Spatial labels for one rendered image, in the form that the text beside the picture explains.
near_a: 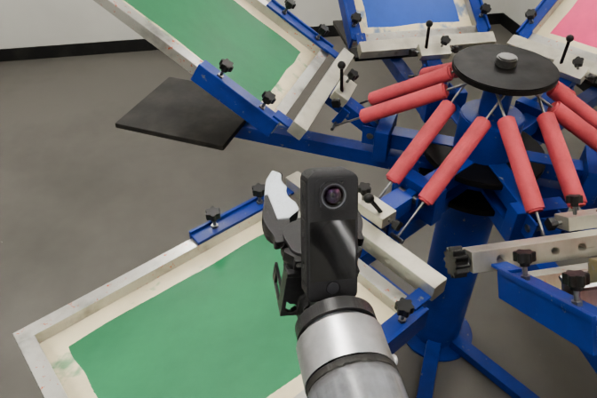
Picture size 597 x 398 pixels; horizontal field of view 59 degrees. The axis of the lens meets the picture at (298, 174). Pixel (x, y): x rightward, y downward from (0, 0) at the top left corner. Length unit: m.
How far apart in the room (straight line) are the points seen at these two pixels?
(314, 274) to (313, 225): 0.04
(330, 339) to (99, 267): 2.55
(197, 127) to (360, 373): 1.71
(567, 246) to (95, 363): 1.12
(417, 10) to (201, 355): 1.72
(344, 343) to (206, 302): 1.00
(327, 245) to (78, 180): 3.15
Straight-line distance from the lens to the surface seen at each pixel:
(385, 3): 2.42
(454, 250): 1.26
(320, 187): 0.43
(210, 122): 2.07
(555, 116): 1.69
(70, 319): 1.44
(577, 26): 2.50
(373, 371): 0.42
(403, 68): 2.53
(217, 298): 1.41
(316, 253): 0.45
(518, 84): 1.64
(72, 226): 3.22
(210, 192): 3.23
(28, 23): 5.13
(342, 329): 0.43
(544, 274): 1.29
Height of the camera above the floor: 2.04
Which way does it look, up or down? 38 degrees down
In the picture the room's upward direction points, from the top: straight up
